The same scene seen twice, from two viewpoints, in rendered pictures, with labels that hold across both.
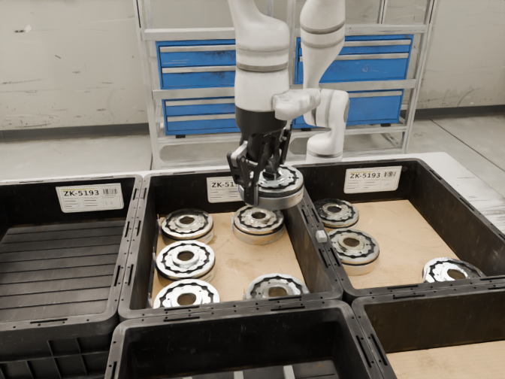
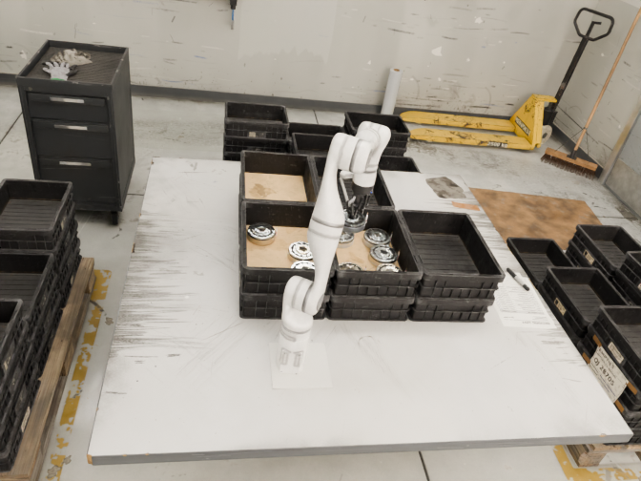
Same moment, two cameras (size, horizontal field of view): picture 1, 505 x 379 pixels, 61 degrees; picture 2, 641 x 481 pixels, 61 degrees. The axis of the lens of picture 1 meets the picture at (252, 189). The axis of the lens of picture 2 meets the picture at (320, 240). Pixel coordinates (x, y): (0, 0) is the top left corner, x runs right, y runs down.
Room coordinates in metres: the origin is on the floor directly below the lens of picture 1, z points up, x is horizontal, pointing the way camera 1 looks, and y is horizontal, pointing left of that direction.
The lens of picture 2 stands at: (2.18, -0.28, 2.03)
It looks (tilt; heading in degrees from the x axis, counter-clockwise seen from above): 36 degrees down; 174
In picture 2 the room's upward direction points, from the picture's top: 10 degrees clockwise
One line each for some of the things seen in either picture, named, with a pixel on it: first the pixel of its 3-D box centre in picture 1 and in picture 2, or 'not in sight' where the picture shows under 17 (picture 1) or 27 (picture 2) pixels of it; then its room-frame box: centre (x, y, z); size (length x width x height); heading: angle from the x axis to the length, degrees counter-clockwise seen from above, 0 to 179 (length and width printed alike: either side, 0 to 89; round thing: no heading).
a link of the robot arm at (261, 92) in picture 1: (273, 83); (361, 171); (0.57, -0.03, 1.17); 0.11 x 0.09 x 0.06; 54
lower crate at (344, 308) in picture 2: not in sight; (361, 274); (0.60, 0.05, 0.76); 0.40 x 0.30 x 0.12; 7
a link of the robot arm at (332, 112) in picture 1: (327, 123); (299, 304); (1.01, -0.19, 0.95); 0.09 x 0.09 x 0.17; 68
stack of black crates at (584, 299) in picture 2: not in sight; (578, 318); (0.19, 1.26, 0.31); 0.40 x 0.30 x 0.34; 8
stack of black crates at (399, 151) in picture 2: not in sight; (370, 152); (-1.23, 0.29, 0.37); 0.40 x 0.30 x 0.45; 98
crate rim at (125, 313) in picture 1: (224, 227); (368, 240); (0.60, 0.05, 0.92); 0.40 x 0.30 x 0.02; 7
